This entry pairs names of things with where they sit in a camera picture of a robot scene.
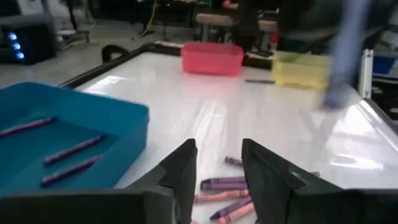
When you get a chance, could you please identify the yellow plastic tray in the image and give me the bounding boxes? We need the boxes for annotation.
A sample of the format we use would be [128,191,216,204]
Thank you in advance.
[272,51,332,91]

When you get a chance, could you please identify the blue plastic tray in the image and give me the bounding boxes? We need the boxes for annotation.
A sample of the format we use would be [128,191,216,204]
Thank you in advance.
[0,81,150,198]

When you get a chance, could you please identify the silver aluminium post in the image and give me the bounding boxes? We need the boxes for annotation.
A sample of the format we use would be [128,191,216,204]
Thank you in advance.
[357,48,374,100]

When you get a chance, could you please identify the black table-edge clip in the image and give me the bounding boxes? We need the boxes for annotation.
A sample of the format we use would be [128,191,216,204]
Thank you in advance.
[101,44,130,65]

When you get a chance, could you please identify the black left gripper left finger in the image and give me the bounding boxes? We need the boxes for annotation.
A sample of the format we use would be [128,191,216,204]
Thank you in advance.
[126,139,198,224]

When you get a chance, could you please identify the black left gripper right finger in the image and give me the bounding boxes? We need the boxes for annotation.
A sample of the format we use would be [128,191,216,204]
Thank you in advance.
[241,139,307,224]

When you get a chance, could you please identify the small pink plastic tray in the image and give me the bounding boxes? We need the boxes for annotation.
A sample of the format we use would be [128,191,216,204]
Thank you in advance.
[180,41,245,77]

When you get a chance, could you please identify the blue storage bin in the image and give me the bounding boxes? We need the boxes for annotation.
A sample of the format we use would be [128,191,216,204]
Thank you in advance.
[372,55,397,75]

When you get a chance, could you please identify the wooden workbench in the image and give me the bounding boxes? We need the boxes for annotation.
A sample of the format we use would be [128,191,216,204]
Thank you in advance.
[195,12,278,43]

